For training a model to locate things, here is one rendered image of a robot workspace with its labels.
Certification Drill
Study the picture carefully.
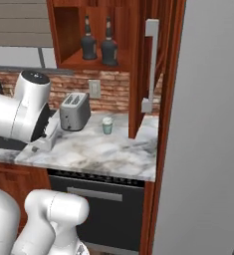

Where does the black dishwasher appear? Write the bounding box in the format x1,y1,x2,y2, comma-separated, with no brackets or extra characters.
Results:
46,167,146,253

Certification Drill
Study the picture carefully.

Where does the grey window blind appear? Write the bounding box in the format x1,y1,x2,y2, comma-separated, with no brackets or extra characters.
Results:
0,0,54,48

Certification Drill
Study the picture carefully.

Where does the grey dishwasher handle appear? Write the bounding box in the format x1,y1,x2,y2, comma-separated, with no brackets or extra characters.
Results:
67,186,123,203

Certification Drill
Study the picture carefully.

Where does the silver toaster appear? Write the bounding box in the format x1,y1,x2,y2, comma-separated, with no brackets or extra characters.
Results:
59,92,92,132

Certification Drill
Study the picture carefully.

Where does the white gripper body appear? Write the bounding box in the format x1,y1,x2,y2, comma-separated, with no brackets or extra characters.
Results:
29,111,61,153

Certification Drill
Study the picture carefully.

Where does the wooden base cabinet door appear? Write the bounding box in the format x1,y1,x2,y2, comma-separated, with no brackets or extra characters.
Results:
0,160,53,235

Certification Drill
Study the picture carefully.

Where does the dark bottle with tan label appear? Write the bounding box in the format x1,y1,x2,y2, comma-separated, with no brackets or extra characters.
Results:
81,14,99,61
100,16,119,67

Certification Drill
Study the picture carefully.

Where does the wooden wall cabinet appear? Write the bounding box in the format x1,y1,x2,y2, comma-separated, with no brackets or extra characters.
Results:
46,0,133,73

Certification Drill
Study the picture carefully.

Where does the grey wall outlet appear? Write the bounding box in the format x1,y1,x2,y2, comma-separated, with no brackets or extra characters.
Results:
88,79,102,100

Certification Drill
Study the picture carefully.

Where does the green cup with white lid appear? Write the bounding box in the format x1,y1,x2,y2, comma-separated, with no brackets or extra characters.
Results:
102,116,114,135

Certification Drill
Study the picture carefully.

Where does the grey cabinet door handle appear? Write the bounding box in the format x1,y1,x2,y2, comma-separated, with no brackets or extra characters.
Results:
140,18,160,114

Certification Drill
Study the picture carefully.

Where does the grey fridge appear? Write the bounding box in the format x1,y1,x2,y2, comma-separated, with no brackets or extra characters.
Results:
152,0,234,255

